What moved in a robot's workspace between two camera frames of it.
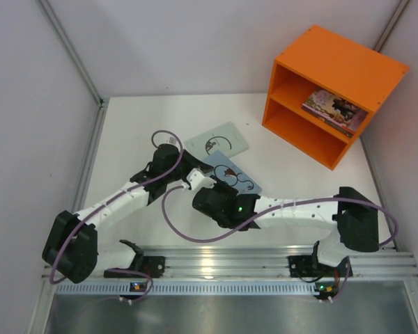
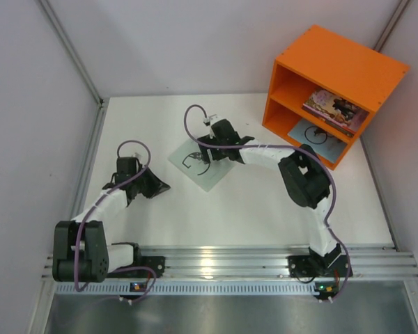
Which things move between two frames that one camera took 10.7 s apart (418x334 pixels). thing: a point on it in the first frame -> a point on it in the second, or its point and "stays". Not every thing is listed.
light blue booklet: (226, 169) -> (327, 145)
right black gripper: (219, 186) -> (211, 153)
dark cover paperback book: (328, 121) stays
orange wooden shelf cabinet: (347, 69) stays
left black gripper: (194, 164) -> (148, 182)
